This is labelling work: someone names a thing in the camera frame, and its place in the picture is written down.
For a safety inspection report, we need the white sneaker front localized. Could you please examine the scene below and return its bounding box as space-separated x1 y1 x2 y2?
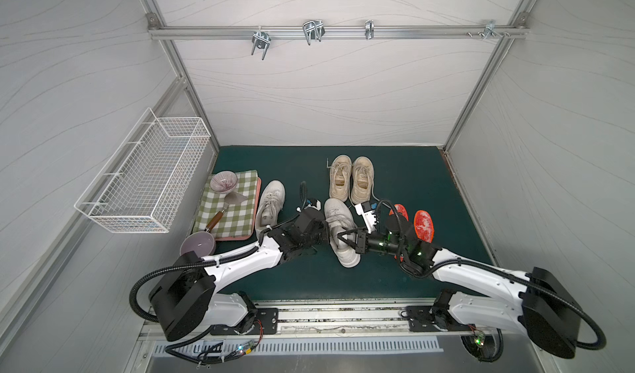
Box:
324 199 360 268

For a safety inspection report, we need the white sneaker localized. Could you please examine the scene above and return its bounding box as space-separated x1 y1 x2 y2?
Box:
324 199 360 268
255 180 285 237

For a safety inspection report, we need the red orange insole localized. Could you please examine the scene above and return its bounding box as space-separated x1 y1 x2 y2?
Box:
389 204 408 222

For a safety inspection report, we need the beige lace sneaker with laces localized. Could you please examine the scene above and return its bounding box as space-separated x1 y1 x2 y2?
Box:
350 156 375 205

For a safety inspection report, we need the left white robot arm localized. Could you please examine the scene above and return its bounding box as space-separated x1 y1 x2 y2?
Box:
128 207 328 342

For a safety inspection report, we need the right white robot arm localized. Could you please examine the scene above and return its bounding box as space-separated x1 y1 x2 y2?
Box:
337 211 607 359

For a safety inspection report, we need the green checkered cloth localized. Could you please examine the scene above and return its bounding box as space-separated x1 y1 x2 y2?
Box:
192 168 262 242

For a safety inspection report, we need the metal U-bolt hook left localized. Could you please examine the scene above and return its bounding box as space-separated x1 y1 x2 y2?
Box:
251 30 271 60

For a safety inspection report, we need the metal u-bolt hook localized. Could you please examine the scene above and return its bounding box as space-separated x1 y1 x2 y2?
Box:
302 20 325 45
251 30 271 60

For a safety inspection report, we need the metal U-bolt hook middle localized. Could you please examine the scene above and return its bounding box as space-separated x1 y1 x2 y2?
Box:
302 20 325 45

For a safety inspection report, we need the metal clip hook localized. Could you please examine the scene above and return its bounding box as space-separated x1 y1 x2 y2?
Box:
365 20 375 40

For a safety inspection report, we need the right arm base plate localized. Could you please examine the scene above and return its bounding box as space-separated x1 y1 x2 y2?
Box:
400 305 472 333

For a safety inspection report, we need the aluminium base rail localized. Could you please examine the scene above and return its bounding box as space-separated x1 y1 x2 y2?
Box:
138 300 547 342

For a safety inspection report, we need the white slotted cable duct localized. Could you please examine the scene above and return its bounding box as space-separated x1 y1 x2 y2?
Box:
152 336 444 357

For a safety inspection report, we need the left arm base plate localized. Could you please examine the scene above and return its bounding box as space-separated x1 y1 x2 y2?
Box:
210 308 279 336

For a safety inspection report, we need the purple saucepan wooden handle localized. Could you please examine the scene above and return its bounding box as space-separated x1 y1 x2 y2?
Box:
180 204 229 257

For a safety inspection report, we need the white wire basket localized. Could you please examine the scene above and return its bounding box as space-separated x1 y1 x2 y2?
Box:
74 108 210 234

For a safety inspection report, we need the metal bracket hook right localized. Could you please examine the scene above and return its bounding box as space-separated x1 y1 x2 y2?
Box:
466 21 511 40

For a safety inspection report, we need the metal crossbar rail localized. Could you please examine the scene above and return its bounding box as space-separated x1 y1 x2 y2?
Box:
149 24 530 40

